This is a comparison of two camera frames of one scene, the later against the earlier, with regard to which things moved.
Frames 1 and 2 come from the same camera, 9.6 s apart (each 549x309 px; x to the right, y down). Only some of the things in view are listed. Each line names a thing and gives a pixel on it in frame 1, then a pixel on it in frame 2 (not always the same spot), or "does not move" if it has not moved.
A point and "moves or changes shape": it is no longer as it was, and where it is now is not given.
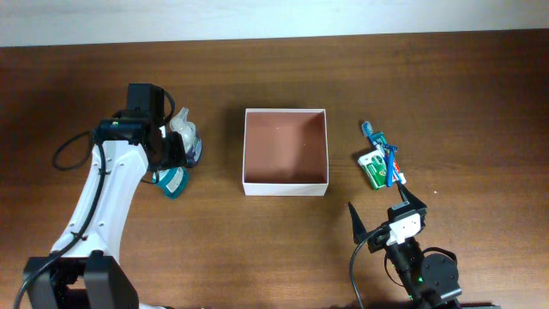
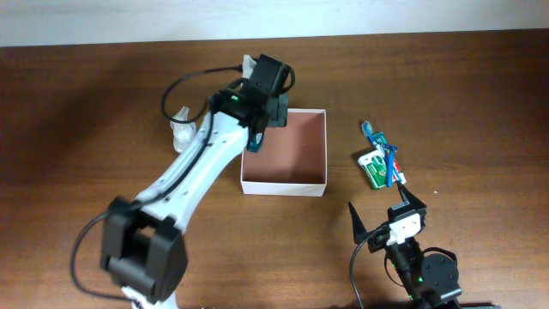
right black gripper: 359,230 does not move
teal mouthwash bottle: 173,181 moves or changes shape
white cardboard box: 286,153 does not move
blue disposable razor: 389,149 does not move
